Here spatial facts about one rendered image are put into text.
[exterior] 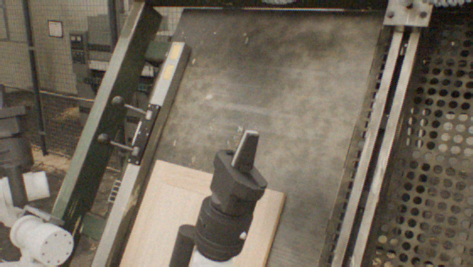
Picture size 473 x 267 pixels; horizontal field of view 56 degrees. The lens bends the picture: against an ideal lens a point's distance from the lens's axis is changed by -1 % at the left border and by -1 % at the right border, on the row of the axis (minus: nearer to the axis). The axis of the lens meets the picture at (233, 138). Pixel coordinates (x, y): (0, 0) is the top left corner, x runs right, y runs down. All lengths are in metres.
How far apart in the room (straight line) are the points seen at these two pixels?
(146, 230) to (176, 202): 0.12
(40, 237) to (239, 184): 0.38
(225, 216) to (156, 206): 0.65
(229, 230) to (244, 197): 0.07
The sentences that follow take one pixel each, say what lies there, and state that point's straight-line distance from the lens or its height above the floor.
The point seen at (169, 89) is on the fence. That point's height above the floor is 1.56.
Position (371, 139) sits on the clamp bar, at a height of 1.53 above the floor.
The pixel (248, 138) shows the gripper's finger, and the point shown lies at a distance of 0.67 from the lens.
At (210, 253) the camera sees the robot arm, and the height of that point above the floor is 1.45.
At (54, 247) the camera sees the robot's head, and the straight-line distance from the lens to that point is 0.87.
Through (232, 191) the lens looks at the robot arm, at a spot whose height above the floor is 1.56.
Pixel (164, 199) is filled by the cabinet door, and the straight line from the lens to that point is 1.34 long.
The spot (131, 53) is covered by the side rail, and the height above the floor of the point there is 1.65.
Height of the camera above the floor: 1.83
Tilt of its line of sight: 17 degrees down
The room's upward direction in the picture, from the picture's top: straight up
